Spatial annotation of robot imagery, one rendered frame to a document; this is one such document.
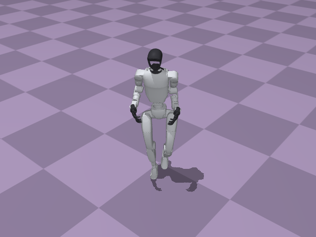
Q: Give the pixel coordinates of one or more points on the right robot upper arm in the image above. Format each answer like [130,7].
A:
[139,80]

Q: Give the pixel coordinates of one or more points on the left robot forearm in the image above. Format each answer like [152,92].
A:
[174,101]

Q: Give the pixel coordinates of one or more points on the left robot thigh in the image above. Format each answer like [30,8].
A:
[170,132]

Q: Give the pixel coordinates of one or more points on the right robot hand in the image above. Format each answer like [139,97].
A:
[134,111]

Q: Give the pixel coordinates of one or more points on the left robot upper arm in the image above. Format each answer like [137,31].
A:
[173,77]

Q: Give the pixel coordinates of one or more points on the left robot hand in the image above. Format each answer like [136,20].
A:
[176,114]

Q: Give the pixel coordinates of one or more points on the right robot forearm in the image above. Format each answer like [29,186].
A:
[136,97]

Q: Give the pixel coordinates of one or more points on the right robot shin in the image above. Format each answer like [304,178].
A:
[152,157]

